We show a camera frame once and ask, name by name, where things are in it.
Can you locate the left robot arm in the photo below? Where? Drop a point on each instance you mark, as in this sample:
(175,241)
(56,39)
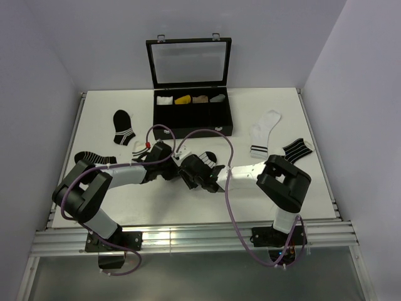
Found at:
(80,194)

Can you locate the tan rolled sock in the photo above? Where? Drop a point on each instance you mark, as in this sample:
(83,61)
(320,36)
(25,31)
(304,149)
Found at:
(200,99)

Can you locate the white sock with black lines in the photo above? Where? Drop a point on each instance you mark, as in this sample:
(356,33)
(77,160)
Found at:
(208,158)

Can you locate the grey rolled sock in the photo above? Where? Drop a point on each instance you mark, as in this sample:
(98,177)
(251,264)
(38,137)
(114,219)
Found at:
(218,98)

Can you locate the white rolled sock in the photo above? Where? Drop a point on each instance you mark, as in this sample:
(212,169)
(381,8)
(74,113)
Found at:
(164,100)

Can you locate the black storage box with lid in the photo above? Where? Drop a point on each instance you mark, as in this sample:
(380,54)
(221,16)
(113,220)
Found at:
(191,66)

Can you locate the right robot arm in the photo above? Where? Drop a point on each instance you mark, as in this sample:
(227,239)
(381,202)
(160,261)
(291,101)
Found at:
(279,180)

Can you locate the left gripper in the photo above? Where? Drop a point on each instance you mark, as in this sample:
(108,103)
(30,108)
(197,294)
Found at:
(173,174)

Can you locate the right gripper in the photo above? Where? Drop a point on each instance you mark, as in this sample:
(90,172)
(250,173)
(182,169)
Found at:
(190,184)

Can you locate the black sock white vertical stripes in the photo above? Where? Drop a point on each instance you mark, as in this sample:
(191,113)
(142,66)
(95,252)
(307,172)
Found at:
(297,150)

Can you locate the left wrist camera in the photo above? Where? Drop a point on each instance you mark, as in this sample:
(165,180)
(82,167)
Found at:
(143,156)

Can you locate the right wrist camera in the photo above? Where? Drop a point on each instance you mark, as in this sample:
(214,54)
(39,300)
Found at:
(181,154)

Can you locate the black white horizontal striped sock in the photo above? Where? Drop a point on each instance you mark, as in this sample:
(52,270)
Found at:
(95,158)

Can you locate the aluminium frame rail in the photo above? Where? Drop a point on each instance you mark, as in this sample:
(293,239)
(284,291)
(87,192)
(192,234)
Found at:
(186,239)

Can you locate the yellow rolled sock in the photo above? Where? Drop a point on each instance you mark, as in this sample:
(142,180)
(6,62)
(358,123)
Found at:
(186,99)

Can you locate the long white sock striped cuff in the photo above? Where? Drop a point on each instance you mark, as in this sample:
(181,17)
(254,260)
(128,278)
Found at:
(260,132)

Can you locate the black sock with white stripes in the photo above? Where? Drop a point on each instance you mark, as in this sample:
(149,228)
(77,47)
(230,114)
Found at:
(123,128)

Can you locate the cream sock with black stripes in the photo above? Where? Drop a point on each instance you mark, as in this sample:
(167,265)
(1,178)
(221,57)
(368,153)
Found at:
(139,148)

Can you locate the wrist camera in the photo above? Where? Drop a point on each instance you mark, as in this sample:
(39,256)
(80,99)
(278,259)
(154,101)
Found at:
(181,154)
(143,156)

